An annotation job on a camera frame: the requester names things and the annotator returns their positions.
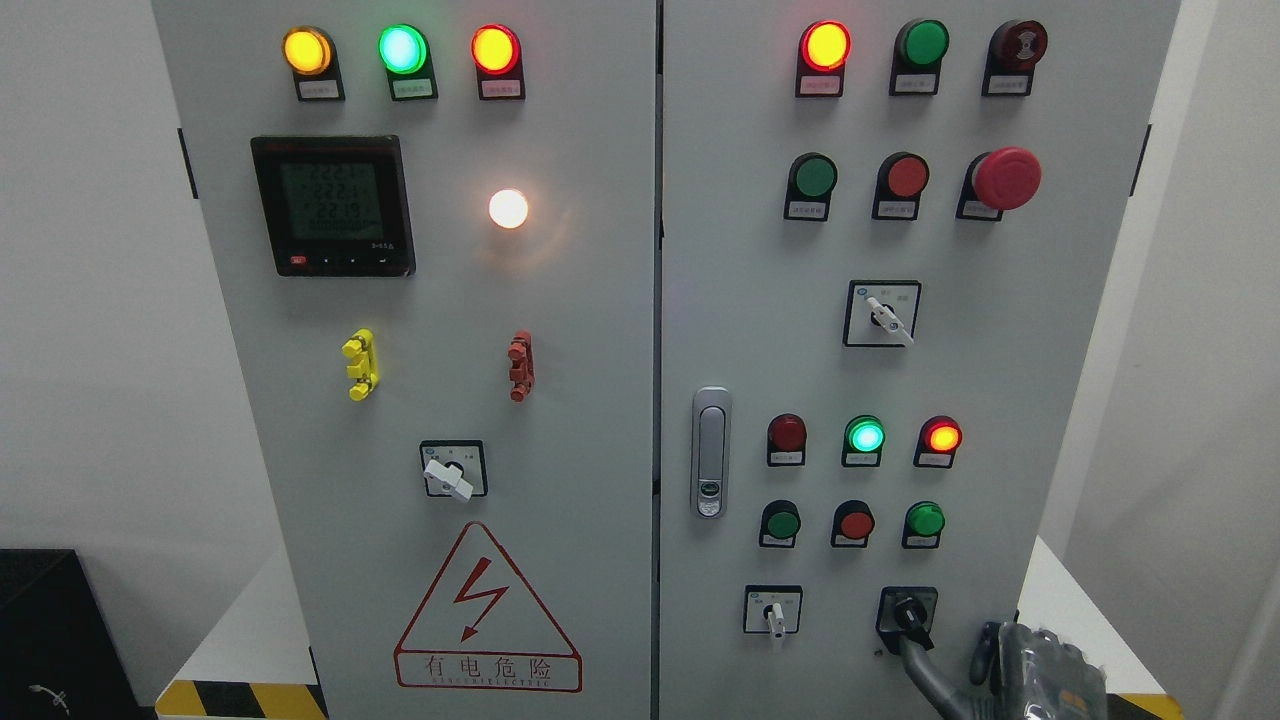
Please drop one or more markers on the black rotary knob switch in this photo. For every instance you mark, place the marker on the black rotary knob switch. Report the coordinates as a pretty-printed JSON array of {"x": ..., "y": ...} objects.
[{"x": 906, "y": 612}]

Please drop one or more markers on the red terminal connector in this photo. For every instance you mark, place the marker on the red terminal connector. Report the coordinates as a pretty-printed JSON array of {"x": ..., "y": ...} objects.
[{"x": 521, "y": 371}]

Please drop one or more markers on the dark red indicator light middle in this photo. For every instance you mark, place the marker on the dark red indicator light middle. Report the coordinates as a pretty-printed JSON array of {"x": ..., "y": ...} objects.
[{"x": 786, "y": 441}]

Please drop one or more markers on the white glowing indicator lamp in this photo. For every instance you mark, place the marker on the white glowing indicator lamp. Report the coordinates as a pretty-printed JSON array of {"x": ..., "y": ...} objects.
[{"x": 508, "y": 208}]

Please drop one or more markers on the green lit indicator light middle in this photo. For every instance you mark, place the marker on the green lit indicator light middle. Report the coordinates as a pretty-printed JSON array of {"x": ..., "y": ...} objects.
[{"x": 863, "y": 442}]

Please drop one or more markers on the green lit indicator light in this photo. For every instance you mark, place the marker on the green lit indicator light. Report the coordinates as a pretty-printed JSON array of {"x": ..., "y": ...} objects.
[
  {"x": 863, "y": 442},
  {"x": 408, "y": 62}
]

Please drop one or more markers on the green push button upper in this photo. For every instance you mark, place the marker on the green push button upper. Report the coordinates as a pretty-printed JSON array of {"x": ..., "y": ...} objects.
[{"x": 810, "y": 184}]

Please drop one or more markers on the grey left cabinet door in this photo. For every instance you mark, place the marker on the grey left cabinet door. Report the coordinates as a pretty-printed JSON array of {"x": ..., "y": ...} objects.
[{"x": 570, "y": 468}]

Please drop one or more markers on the grey cabinet door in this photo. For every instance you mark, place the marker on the grey cabinet door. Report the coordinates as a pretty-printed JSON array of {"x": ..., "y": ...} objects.
[
  {"x": 756, "y": 304},
  {"x": 570, "y": 468}
]

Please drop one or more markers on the red push button lower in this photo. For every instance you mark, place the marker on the red push button lower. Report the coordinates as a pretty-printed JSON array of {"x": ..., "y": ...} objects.
[{"x": 852, "y": 524}]

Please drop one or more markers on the red push button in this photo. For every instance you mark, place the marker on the red push button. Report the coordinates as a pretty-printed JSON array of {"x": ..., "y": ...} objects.
[
  {"x": 852, "y": 524},
  {"x": 901, "y": 180}
]

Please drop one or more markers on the yellow terminal connector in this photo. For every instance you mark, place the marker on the yellow terminal connector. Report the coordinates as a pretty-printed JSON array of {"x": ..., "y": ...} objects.
[{"x": 362, "y": 364}]

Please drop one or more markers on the grey right cabinet door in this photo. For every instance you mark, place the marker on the grey right cabinet door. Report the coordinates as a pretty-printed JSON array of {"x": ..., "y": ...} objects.
[{"x": 756, "y": 304}]

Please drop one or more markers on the red indicator light middle right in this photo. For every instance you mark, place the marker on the red indicator light middle right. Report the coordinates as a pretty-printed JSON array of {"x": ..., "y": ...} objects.
[{"x": 937, "y": 443}]

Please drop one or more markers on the red electrical hazard warning sticker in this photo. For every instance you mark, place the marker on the red electrical hazard warning sticker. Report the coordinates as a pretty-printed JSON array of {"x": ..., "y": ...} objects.
[{"x": 482, "y": 626}]

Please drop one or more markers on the red push button upper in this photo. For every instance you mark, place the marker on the red push button upper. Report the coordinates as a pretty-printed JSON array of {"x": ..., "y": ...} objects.
[{"x": 901, "y": 180}]

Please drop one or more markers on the green illuminated push button lower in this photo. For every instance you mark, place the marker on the green illuminated push button lower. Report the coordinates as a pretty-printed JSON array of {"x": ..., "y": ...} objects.
[{"x": 923, "y": 526}]

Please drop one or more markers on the red-ringed orange indicator light left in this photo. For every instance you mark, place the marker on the red-ringed orange indicator light left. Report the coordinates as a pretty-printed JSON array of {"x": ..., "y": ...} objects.
[{"x": 499, "y": 63}]

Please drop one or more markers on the black digital power meter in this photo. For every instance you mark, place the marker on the black digital power meter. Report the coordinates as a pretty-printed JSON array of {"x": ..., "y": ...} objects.
[{"x": 335, "y": 206}]

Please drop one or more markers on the red lit indicator light right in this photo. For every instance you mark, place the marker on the red lit indicator light right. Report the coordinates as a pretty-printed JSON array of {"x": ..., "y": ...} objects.
[{"x": 822, "y": 54}]

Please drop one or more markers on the green lit indicator light top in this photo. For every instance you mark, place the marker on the green lit indicator light top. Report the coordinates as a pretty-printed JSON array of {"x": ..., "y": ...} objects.
[{"x": 408, "y": 62}]

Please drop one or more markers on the red emergency stop mushroom button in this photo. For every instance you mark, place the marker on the red emergency stop mushroom button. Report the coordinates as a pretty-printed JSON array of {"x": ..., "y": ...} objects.
[{"x": 999, "y": 181}]

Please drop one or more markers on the green unlit indicator light top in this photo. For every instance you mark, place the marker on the green unlit indicator light top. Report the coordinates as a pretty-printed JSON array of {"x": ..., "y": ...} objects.
[{"x": 917, "y": 57}]

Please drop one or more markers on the yellow indicator light top left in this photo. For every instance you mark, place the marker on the yellow indicator light top left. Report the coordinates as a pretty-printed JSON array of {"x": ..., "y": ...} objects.
[{"x": 312, "y": 56}]

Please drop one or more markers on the dark red buzzer alarm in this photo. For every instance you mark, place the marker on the dark red buzzer alarm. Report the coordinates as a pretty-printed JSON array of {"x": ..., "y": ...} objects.
[{"x": 1016, "y": 47}]

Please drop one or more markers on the white platform with hazard stripes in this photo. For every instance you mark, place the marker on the white platform with hazard stripes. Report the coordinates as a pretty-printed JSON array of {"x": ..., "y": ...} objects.
[{"x": 256, "y": 663}]

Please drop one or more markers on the black box lower left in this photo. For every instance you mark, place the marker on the black box lower left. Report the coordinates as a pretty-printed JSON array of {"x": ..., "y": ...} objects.
[{"x": 57, "y": 657}]

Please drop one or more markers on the silver cabinet door lock handle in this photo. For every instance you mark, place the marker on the silver cabinet door lock handle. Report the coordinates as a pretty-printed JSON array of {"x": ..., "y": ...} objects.
[{"x": 710, "y": 450}]

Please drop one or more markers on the white-handled selector switch left door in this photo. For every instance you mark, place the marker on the white-handled selector switch left door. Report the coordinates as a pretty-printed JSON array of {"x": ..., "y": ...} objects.
[{"x": 454, "y": 468}]

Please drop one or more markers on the white-handled selector switch upper right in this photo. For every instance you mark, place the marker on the white-handled selector switch upper right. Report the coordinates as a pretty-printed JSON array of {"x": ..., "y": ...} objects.
[{"x": 881, "y": 313}]

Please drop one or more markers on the white-handled selector switch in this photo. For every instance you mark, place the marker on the white-handled selector switch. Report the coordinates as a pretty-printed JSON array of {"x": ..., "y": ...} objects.
[
  {"x": 881, "y": 313},
  {"x": 772, "y": 610}
]

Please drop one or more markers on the white-handled selector switch lower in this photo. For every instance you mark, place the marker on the white-handled selector switch lower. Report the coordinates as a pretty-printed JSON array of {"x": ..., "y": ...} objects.
[{"x": 772, "y": 610}]

